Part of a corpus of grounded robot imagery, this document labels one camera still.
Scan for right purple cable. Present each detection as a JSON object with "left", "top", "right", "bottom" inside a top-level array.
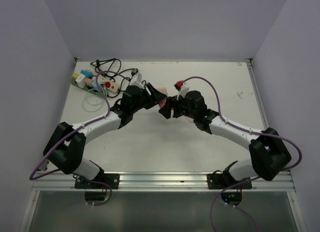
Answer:
[{"left": 183, "top": 76, "right": 303, "bottom": 232}]

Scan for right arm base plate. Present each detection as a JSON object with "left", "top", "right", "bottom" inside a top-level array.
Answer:
[{"left": 206, "top": 170, "right": 253, "bottom": 190}]

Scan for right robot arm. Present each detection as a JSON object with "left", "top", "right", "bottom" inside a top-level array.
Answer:
[{"left": 159, "top": 90, "right": 292, "bottom": 189}]

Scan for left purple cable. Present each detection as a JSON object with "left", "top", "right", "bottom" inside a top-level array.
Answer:
[{"left": 29, "top": 70, "right": 133, "bottom": 208}]

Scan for light blue cable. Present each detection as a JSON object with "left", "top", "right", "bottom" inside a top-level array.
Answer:
[{"left": 82, "top": 88, "right": 108, "bottom": 113}]

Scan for aluminium front rail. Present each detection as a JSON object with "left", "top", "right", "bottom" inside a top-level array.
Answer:
[{"left": 31, "top": 172, "right": 296, "bottom": 192}]

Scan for yellow plug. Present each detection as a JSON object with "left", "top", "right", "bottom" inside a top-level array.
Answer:
[{"left": 72, "top": 73, "right": 79, "bottom": 79}]

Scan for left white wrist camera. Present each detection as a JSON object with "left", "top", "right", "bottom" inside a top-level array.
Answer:
[{"left": 129, "top": 72, "right": 144, "bottom": 89}]

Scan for pink square plug charger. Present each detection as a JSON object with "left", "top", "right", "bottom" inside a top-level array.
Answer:
[{"left": 158, "top": 99, "right": 167, "bottom": 109}]

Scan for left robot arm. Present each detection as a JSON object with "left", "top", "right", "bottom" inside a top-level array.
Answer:
[{"left": 43, "top": 83, "right": 167, "bottom": 189}]

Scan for blue plug charger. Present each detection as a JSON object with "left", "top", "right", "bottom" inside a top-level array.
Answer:
[{"left": 80, "top": 70, "right": 94, "bottom": 78}]

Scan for peach cube socket adapter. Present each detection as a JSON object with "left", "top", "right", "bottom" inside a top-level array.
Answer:
[{"left": 157, "top": 87, "right": 168, "bottom": 96}]

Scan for black power cable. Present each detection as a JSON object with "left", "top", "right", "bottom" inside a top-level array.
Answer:
[{"left": 89, "top": 57, "right": 148, "bottom": 93}]

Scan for green power strip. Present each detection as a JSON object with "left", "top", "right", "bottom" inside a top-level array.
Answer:
[{"left": 70, "top": 78, "right": 104, "bottom": 98}]

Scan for pale pink plug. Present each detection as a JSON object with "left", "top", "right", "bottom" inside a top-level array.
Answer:
[{"left": 84, "top": 78, "right": 93, "bottom": 87}]

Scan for cream power strip red buttons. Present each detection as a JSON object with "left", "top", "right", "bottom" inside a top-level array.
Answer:
[{"left": 74, "top": 69, "right": 120, "bottom": 93}]

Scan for light blue plug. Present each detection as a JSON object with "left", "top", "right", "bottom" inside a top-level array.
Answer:
[{"left": 91, "top": 81, "right": 103, "bottom": 91}]

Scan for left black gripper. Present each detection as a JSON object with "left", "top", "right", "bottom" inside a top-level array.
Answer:
[{"left": 130, "top": 81, "right": 165, "bottom": 113}]

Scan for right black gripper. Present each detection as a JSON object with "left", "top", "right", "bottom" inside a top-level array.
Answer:
[{"left": 159, "top": 92, "right": 197, "bottom": 120}]

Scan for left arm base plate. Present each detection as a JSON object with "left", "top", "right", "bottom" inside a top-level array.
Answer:
[{"left": 72, "top": 173, "right": 120, "bottom": 190}]

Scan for right wrist camera red cap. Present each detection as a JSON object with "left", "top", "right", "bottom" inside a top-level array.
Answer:
[{"left": 174, "top": 80, "right": 190, "bottom": 101}]

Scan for purple cable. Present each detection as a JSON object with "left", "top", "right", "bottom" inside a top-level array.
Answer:
[
  {"left": 29, "top": 70, "right": 133, "bottom": 208},
  {"left": 183, "top": 76, "right": 303, "bottom": 232}
]

